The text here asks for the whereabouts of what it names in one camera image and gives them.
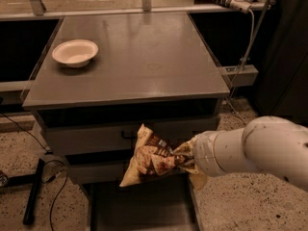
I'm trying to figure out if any white power cable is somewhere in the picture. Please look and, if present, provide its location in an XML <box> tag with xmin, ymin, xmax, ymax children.
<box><xmin>224</xmin><ymin>8</ymin><xmax>256</xmax><ymax>127</ymax></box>

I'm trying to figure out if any black metal floor stand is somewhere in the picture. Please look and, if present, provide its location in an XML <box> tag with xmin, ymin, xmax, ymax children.
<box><xmin>0</xmin><ymin>157</ymin><xmax>46</xmax><ymax>225</ymax></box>

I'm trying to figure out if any grey middle drawer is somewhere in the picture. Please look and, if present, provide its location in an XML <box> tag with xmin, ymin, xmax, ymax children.
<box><xmin>64</xmin><ymin>141</ymin><xmax>209</xmax><ymax>185</ymax></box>

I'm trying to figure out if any grey drawer cabinet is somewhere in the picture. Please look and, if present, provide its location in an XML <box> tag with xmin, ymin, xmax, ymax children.
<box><xmin>20</xmin><ymin>12</ymin><xmax>231</xmax><ymax>231</ymax></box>

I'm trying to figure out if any grey top drawer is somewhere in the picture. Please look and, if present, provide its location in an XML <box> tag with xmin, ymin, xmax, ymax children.
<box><xmin>39</xmin><ymin>98</ymin><xmax>219</xmax><ymax>155</ymax></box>

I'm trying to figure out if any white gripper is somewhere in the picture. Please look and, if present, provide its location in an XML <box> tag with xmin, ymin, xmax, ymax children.
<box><xmin>173</xmin><ymin>129</ymin><xmax>248</xmax><ymax>191</ymax></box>

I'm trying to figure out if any brown chip bag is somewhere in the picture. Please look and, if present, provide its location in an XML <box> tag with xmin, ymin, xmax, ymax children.
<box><xmin>120</xmin><ymin>124</ymin><xmax>194</xmax><ymax>187</ymax></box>

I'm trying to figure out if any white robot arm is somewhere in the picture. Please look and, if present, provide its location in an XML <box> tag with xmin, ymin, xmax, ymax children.
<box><xmin>174</xmin><ymin>116</ymin><xmax>308</xmax><ymax>192</ymax></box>

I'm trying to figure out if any grey bottom drawer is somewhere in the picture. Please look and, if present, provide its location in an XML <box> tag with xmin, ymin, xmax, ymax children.
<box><xmin>88</xmin><ymin>174</ymin><xmax>204</xmax><ymax>231</ymax></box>

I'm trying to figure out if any dark cabinet at right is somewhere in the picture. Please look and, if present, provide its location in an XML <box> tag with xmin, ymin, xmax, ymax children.
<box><xmin>252</xmin><ymin>0</ymin><xmax>308</xmax><ymax>123</ymax></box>

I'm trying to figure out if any grey drawer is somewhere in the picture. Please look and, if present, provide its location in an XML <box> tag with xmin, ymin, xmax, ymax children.
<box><xmin>88</xmin><ymin>174</ymin><xmax>204</xmax><ymax>231</ymax></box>
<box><xmin>64</xmin><ymin>141</ymin><xmax>209</xmax><ymax>185</ymax></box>
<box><xmin>39</xmin><ymin>98</ymin><xmax>219</xmax><ymax>155</ymax></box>

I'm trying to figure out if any grey metal rail bracket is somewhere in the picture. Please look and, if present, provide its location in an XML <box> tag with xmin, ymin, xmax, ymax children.
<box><xmin>218</xmin><ymin>64</ymin><xmax>258</xmax><ymax>88</ymax></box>

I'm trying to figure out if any black top drawer handle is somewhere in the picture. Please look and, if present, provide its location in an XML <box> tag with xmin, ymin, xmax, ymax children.
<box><xmin>121</xmin><ymin>131</ymin><xmax>137</xmax><ymax>140</ymax></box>

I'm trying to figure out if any black floor cable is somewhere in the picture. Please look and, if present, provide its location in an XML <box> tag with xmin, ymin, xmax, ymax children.
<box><xmin>0</xmin><ymin>112</ymin><xmax>69</xmax><ymax>231</ymax></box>

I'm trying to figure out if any white paper bowl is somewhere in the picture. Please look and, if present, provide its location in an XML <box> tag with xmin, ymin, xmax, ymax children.
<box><xmin>52</xmin><ymin>39</ymin><xmax>98</xmax><ymax>68</ymax></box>

